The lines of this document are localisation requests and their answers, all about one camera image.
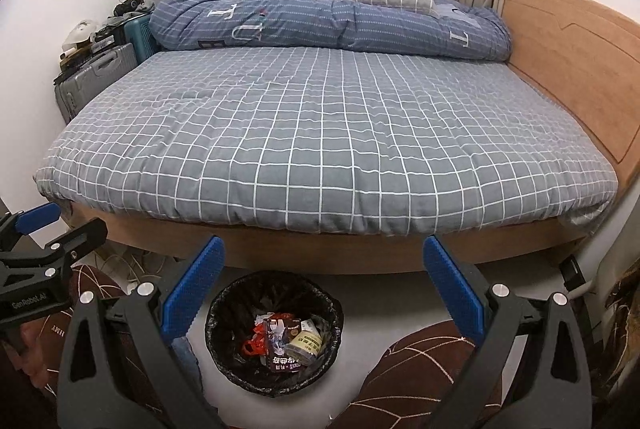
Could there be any yellow round plastic jar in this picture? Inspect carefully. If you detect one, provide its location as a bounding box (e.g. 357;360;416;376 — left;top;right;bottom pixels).
284;331;323;366

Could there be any brown cookie box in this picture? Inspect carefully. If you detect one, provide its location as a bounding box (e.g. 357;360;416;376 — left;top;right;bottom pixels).
264;313;302;374

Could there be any black lined trash bin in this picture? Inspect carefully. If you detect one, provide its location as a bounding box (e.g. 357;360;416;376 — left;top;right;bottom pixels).
205;271;344;397

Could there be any white crumpled trash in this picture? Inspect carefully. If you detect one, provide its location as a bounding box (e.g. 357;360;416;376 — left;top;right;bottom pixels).
254;313;327;345

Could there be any person's left hand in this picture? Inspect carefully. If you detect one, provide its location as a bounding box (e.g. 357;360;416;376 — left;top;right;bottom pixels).
2;312;70;395

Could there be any brown patterned slipper right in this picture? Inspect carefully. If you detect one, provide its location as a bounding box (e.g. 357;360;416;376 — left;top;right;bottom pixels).
330;321;474;429

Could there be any grey suitcase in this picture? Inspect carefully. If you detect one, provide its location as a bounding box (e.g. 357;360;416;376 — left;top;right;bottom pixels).
53;43;138;124

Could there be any red plastic bag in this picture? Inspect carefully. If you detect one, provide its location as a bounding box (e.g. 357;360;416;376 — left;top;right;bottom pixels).
242;324;266;357

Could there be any clutter pile on suitcase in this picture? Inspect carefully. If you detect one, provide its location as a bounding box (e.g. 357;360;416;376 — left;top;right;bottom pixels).
58;0;155;72

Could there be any teal suitcase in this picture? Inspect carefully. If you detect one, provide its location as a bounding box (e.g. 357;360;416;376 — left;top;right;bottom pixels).
124;14;160;64

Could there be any grey checked bed cover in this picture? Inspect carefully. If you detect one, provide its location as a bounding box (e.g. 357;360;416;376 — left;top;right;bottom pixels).
35;48;618;236

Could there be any blue striped duvet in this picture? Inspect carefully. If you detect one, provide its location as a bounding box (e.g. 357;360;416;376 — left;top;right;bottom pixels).
150;0;512;63

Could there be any wooden headboard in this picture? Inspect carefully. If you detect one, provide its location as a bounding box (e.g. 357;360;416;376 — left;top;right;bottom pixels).
503;0;639;188

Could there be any wooden bed frame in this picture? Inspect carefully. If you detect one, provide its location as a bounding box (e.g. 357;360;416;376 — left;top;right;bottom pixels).
60;200;594;275

